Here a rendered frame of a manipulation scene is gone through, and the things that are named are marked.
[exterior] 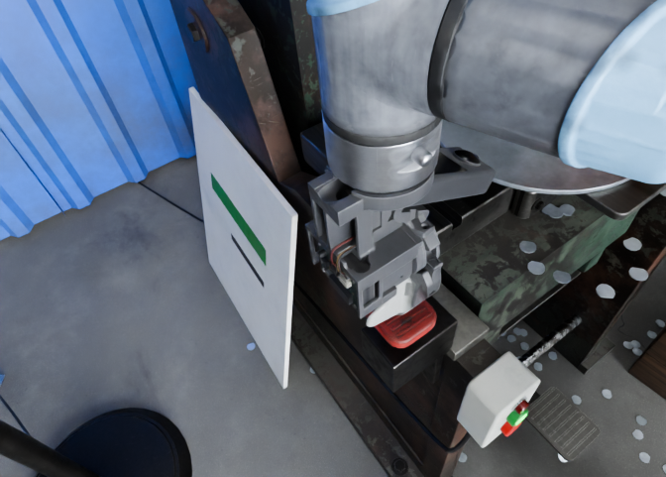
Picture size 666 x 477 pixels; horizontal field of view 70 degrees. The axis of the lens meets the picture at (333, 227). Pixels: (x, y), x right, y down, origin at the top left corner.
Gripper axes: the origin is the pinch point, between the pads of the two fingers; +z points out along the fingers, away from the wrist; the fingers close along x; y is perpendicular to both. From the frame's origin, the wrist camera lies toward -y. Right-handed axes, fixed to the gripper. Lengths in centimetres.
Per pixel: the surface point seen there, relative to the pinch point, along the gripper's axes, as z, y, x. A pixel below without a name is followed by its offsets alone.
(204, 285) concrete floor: 78, 11, -76
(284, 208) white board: 19.1, -4.0, -35.4
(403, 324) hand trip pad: 1.7, 0.8, 1.8
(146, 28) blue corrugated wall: 25, -11, -132
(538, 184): -0.5, -22.9, -1.9
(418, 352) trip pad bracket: 7.7, -0.6, 3.0
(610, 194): -0.4, -27.9, 4.0
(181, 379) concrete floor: 78, 29, -52
